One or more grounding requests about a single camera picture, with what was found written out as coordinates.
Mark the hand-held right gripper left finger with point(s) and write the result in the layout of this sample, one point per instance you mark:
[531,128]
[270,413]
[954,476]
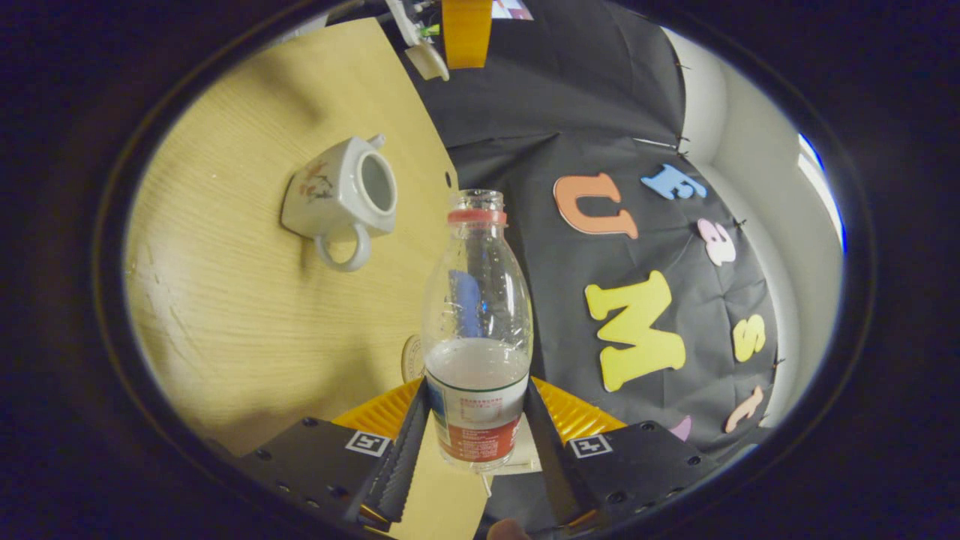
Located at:
[401,465]

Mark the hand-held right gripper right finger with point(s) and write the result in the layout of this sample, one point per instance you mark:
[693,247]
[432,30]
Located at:
[551,465]

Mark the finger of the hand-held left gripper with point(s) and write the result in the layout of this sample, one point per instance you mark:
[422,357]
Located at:
[466,34]

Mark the round cork coaster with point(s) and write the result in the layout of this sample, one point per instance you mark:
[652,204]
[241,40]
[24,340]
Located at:
[412,360]

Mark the clear plastic water bottle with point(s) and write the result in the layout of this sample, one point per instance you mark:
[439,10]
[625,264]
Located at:
[476,300]

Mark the white ceramic teacup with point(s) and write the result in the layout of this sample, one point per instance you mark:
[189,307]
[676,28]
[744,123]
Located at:
[330,195]

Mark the white side desk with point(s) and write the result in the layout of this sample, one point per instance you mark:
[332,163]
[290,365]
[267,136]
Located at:
[424,56]

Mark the computer monitor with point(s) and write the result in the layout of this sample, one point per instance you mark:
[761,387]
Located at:
[514,9]

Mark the black backdrop cloth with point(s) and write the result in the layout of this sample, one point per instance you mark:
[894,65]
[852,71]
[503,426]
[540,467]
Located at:
[600,112]

